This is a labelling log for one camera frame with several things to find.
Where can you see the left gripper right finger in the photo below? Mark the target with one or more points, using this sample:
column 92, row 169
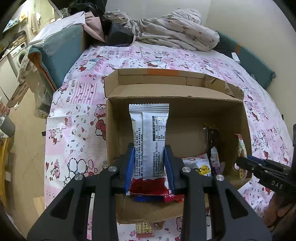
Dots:
column 232, row 218

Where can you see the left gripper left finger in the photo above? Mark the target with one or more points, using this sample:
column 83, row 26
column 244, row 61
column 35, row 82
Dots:
column 66, row 217

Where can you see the small yellow candy packet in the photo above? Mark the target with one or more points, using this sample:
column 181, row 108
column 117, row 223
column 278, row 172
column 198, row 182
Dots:
column 241, row 153

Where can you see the silver yellow snack bag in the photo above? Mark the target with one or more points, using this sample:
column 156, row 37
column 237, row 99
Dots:
column 199, row 163

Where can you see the dark brown snack packet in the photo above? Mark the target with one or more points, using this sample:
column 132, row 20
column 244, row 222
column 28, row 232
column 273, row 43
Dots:
column 212, row 137

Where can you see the yellow checkered biscuit packet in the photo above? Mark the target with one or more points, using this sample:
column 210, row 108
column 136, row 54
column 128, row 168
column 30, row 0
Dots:
column 144, row 230

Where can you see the white red wafer bar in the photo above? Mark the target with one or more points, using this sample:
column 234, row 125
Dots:
column 149, row 123

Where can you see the sweet rice cake packet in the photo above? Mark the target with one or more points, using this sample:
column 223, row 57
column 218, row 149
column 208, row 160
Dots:
column 170, row 197

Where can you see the small clear cake packet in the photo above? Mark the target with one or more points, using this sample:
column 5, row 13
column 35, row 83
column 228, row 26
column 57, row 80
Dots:
column 159, row 225

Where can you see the blue yellow chip bag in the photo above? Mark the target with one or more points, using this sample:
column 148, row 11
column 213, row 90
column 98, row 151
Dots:
column 149, row 198

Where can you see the grey trash bin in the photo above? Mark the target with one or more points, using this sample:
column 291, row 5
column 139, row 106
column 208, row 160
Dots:
column 7, row 126

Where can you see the brown cardboard box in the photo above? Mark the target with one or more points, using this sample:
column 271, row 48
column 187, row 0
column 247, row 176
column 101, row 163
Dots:
column 197, row 101

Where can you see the teal headboard cushion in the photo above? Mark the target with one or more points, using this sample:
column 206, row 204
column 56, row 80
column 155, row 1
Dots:
column 255, row 67

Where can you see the teal side cushion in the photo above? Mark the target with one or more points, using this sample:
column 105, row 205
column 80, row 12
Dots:
column 56, row 54

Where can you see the white washing machine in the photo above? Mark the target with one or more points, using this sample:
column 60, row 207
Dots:
column 16, row 56

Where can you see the crumpled floral blanket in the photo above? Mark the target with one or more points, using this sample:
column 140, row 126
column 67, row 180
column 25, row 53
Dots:
column 181, row 29

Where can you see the black plastic bag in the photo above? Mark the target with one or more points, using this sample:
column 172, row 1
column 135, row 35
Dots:
column 102, row 30

